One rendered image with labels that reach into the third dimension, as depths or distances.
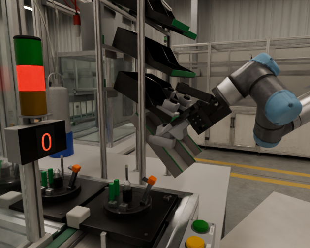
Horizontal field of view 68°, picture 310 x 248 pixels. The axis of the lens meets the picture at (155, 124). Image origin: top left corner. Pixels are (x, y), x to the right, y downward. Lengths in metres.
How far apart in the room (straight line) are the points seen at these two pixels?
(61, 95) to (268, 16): 8.36
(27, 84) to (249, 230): 0.76
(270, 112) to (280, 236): 0.43
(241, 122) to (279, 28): 5.18
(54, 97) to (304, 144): 4.08
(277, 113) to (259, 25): 8.70
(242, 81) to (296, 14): 8.68
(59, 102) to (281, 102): 1.25
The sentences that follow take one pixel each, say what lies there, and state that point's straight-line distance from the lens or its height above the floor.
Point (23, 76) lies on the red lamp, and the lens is 0.53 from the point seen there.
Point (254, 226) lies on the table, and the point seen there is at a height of 0.86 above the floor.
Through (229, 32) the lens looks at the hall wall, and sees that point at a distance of 9.29.
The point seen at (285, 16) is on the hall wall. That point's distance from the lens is 9.28.
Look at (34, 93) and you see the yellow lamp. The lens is 0.53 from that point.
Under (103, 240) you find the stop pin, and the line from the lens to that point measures 0.64.
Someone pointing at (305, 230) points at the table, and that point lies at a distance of 0.95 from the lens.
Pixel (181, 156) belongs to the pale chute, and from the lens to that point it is 0.96.
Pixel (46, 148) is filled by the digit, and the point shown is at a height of 1.19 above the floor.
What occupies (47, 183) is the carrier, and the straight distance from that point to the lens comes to 0.89.
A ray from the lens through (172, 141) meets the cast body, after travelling 0.71.
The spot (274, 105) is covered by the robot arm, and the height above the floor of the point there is 1.28.
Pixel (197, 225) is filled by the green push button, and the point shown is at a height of 0.97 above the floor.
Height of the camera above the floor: 1.33
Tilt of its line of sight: 10 degrees down
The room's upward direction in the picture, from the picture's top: straight up
